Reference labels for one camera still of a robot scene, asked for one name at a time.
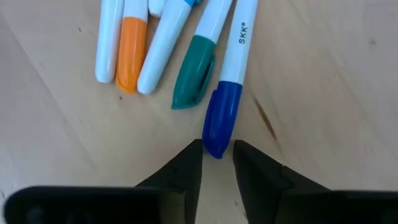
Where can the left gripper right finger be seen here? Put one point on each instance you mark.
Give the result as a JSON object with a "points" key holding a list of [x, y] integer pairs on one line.
{"points": [[267, 193]]}

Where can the yellow cap pen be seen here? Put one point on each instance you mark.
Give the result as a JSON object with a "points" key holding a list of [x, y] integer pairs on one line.
{"points": [[107, 40]]}

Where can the teal green cap pen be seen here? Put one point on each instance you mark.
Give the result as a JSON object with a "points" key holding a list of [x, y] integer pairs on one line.
{"points": [[194, 74]]}

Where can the orange cap pen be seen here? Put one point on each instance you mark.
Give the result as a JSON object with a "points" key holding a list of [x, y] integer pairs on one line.
{"points": [[132, 53]]}

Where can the dark blue cap pen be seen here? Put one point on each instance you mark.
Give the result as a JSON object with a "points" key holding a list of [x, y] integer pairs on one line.
{"points": [[222, 118]]}

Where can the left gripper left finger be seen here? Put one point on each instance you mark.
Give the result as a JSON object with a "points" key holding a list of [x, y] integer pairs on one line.
{"points": [[174, 193]]}

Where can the light blue cap pen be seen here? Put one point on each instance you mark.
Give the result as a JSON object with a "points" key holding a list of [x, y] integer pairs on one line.
{"points": [[161, 53]]}

